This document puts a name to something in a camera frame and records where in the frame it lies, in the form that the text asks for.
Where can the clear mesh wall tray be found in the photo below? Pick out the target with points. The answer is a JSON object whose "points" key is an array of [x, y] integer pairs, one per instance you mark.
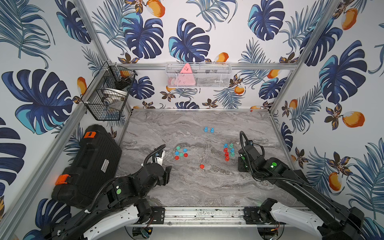
{"points": [[207, 75]]}

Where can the black wire basket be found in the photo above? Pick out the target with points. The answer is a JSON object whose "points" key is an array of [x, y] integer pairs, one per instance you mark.
{"points": [[107, 96]]}

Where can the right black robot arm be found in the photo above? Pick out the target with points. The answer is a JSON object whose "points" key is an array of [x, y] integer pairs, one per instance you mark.
{"points": [[326, 219]]}

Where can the black plastic tool case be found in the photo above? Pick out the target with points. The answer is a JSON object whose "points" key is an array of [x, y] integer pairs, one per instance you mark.
{"points": [[95, 163]]}

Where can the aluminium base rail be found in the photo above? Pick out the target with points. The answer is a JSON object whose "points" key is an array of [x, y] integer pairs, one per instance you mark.
{"points": [[231, 216]]}

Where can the pink triangle card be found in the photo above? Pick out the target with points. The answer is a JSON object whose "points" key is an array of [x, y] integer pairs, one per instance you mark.
{"points": [[185, 77]]}

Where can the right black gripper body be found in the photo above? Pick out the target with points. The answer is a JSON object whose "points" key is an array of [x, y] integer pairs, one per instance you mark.
{"points": [[242, 167]]}

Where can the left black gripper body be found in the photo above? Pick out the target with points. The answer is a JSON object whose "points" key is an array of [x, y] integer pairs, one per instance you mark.
{"points": [[167, 174]]}

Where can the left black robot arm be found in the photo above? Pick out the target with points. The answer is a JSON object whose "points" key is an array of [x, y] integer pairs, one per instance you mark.
{"points": [[120, 201]]}

